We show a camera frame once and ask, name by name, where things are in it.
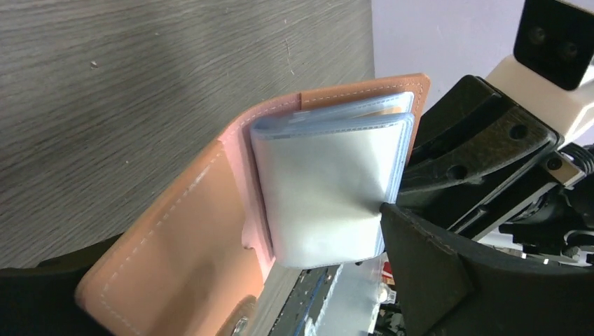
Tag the tan leather card holder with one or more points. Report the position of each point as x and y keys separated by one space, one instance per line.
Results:
x=297 y=181

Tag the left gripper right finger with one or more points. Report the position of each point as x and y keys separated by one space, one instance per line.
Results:
x=450 y=285

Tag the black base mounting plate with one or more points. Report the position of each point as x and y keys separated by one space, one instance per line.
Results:
x=304 y=302

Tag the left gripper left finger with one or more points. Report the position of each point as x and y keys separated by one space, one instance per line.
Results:
x=41 y=300

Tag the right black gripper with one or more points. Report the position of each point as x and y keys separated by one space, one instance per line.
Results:
x=490 y=161

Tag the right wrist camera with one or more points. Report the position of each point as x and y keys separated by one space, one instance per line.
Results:
x=550 y=71

